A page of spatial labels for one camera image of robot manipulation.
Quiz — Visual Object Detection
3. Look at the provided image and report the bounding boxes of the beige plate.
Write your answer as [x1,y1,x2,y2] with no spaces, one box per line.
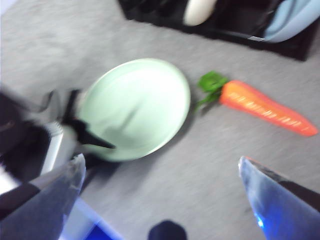
[184,0,218,27]

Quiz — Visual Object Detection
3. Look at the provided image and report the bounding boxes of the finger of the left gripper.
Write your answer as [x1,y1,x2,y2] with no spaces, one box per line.
[61,116,117,150]
[63,89,81,123]

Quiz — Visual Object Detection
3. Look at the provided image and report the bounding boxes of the black rounded device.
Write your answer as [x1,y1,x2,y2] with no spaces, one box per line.
[148,219,188,240]

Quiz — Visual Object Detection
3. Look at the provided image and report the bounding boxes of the blue plate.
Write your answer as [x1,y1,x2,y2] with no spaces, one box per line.
[263,0,315,43]

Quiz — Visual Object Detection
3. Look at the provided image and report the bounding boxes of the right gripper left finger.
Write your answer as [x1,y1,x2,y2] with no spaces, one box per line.
[0,152,87,240]

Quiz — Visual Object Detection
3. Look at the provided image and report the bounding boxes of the black plate rack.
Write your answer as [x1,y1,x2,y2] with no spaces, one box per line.
[117,0,316,62]

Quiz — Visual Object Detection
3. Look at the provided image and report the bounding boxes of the orange carrot with green leaves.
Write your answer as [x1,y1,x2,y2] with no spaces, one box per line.
[194,70,319,138]

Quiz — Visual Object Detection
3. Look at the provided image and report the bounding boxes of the green plate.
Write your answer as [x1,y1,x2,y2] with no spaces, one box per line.
[76,58,192,163]

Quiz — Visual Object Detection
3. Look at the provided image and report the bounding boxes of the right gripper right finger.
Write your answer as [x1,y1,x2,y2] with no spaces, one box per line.
[237,156,320,240]

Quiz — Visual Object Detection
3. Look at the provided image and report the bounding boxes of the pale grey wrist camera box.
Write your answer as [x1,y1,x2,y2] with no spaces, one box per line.
[41,122,76,176]

